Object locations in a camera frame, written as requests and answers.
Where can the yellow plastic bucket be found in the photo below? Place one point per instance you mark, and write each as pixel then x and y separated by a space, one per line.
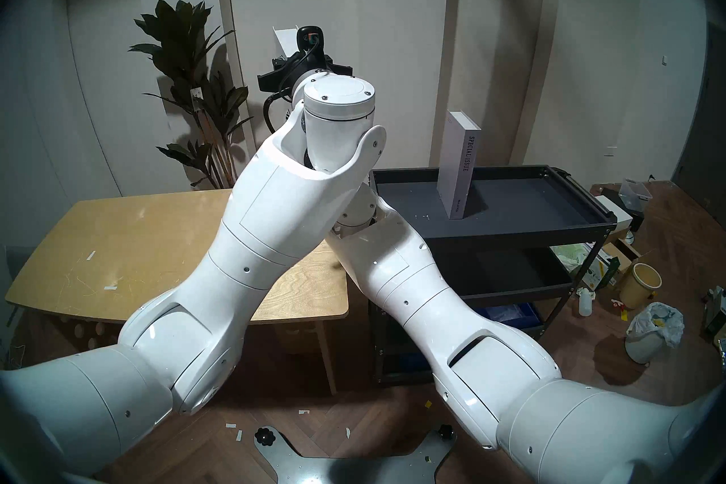
pixel 641 284

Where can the white Special Issue book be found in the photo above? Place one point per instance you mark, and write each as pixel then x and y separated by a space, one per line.
pixel 454 171

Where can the clear plastic storage box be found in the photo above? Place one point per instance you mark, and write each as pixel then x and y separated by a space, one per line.
pixel 635 195

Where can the dark door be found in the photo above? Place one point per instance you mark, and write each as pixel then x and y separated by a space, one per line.
pixel 706 137

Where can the tall green potted plant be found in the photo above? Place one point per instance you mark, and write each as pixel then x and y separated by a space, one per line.
pixel 181 35

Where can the green and white carton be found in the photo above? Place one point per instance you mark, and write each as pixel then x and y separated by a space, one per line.
pixel 598 273

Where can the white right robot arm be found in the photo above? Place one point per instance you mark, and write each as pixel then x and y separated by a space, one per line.
pixel 454 330

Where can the white Design Hotels Yearbook book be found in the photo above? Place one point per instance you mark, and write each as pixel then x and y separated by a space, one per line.
pixel 285 40

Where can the brown cardboard box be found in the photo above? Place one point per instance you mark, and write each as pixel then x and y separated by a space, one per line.
pixel 624 253

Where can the dark clutter pile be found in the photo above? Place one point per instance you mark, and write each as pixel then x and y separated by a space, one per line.
pixel 716 313

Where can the grey metal robot base plate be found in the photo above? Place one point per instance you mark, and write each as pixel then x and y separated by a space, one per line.
pixel 340 471

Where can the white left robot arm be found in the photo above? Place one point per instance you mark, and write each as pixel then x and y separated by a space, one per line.
pixel 272 227

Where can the blue plastic bin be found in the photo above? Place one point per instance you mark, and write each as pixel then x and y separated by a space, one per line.
pixel 513 314

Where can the white bin with bag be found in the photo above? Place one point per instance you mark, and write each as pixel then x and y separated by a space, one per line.
pixel 652 330

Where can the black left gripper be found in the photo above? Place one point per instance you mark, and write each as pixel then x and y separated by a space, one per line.
pixel 312 66

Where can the white rectangular box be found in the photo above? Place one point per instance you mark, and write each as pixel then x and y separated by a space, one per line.
pixel 615 210

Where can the small white bottle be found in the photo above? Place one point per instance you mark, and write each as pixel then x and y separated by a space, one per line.
pixel 585 304

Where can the light wooden table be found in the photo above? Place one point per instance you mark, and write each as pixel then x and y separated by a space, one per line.
pixel 142 250

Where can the black star knob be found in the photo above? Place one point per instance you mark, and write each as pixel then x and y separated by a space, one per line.
pixel 446 432
pixel 264 437

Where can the black three-tier utility cart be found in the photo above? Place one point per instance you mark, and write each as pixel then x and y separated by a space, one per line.
pixel 510 205

